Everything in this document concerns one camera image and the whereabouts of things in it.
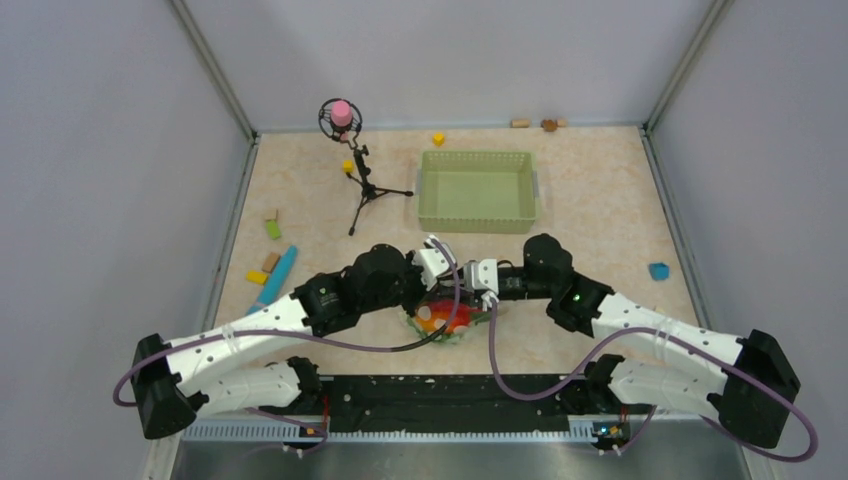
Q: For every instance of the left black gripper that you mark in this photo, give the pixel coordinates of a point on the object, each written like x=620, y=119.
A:
x=416, y=272

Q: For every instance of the red orange toy pepper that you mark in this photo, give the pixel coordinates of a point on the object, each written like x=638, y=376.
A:
x=431, y=316

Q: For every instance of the clear zip top bag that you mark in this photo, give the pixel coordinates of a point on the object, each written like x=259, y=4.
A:
x=478, y=317

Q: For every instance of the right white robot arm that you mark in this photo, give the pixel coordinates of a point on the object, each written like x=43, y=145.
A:
x=744, y=384

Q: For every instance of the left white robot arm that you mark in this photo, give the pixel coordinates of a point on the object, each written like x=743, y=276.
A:
x=175, y=382

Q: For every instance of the blue cylinder toy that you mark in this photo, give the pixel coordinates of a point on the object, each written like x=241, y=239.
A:
x=271, y=290

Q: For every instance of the blue toy block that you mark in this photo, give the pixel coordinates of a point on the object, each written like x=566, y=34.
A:
x=659, y=271

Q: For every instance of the light green plastic basket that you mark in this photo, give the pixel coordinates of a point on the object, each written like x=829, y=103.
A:
x=477, y=191

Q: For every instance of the brown wooden block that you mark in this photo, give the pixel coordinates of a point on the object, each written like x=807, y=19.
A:
x=270, y=262

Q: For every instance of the green wooden block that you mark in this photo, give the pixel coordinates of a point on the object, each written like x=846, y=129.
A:
x=272, y=229

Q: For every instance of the yellow wooden block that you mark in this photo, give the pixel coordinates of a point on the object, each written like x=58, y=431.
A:
x=257, y=277

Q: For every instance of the pink microphone on tripod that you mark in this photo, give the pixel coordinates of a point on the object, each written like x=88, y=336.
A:
x=341, y=121

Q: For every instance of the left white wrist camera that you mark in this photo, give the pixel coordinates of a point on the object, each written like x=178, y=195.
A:
x=436, y=259

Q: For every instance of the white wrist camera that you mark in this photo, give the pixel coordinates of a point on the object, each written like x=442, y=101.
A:
x=481, y=279
x=436, y=259

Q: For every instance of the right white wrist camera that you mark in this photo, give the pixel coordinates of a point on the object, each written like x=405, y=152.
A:
x=481, y=279

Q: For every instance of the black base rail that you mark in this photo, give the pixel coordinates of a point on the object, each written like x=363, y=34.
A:
x=444, y=404

